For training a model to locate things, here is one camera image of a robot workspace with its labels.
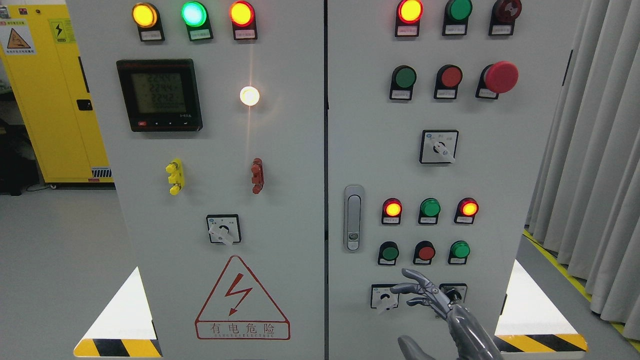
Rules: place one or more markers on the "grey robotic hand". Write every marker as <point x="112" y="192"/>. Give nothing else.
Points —
<point x="471" y="339"/>

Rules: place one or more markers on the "bright green push button lower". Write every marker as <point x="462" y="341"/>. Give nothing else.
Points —
<point x="458" y="253"/>

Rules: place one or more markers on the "red push button lower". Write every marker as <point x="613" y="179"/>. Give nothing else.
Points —
<point x="424" y="253"/>

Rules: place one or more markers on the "dark green push button lower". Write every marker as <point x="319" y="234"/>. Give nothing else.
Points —
<point x="388" y="253"/>

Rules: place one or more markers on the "red emergency stop mushroom button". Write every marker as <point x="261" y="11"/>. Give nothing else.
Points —
<point x="495" y="79"/>

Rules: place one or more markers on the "red push button upper row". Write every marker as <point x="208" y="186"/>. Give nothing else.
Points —
<point x="447" y="81"/>

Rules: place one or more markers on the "green push button upper row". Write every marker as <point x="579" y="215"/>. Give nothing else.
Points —
<point x="402" y="83"/>

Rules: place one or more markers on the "red indicator light middle right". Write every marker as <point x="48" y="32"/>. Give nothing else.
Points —
<point x="466" y="211"/>

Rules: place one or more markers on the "red indicator light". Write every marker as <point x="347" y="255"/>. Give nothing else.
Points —
<point x="407" y="18"/>
<point x="391" y="213"/>
<point x="243" y="21"/>
<point x="466" y="211"/>

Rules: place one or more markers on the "green indicator light middle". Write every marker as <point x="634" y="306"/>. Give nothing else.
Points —
<point x="429" y="211"/>

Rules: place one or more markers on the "green indicator light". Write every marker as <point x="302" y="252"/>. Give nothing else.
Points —
<point x="429" y="211"/>
<point x="456" y="17"/>
<point x="197" y="21"/>

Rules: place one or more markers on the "red indicator light middle left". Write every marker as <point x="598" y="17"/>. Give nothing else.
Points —
<point x="391" y="213"/>

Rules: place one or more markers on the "grey curtain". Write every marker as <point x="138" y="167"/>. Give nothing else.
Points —
<point x="586" y="201"/>

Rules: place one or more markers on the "right grey cabinet door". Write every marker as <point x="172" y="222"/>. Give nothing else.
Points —
<point x="375" y="142"/>

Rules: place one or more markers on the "grey cabinet door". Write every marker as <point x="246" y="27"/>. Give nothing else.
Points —
<point x="282" y="227"/>
<point x="375" y="142"/>

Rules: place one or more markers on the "red electric hazard warning sticker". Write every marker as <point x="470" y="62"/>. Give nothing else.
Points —
<point x="240" y="308"/>

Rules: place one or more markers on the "red terminal connector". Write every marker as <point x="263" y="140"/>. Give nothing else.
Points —
<point x="258" y="175"/>

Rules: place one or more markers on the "green indicator light top right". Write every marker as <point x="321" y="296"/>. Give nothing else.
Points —
<point x="456" y="17"/>

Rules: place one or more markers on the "dark red buzzer top right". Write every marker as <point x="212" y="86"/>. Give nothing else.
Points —
<point x="503" y="16"/>

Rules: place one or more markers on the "white lit indicator lamp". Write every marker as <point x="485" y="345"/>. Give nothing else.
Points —
<point x="249" y="96"/>

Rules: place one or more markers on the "red indicator light top right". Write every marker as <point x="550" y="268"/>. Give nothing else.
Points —
<point x="407" y="18"/>

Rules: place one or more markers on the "yellow terminal connector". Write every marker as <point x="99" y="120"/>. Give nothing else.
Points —
<point x="176" y="176"/>

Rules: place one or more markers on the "left grey cabinet door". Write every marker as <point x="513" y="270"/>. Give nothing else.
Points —
<point x="282" y="227"/>

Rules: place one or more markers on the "black digital power meter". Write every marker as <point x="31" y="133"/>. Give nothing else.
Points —
<point x="161" y="95"/>

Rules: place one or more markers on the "red indicator light top left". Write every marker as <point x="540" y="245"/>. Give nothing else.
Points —
<point x="243" y="21"/>

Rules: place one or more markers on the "green indicator light top left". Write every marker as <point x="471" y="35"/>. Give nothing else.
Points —
<point x="197" y="21"/>

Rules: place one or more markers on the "yellow indicator light top left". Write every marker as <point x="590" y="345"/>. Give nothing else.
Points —
<point x="149" y="24"/>

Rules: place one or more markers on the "yellow safety cabinet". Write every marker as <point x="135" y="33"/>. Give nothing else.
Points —
<point x="43" y="63"/>

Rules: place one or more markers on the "black key switch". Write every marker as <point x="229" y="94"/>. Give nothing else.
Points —
<point x="456" y="292"/>

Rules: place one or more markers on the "lower right rotary selector switch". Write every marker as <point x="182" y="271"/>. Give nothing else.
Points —
<point x="382" y="299"/>

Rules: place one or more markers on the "silver cabinet door handle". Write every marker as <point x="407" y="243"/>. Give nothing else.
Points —
<point x="352" y="213"/>

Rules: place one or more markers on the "upper right rotary selector switch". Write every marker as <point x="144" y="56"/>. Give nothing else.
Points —
<point x="438" y="147"/>

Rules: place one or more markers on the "left panel rotary selector switch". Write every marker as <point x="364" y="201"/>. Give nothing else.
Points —
<point x="224" y="229"/>

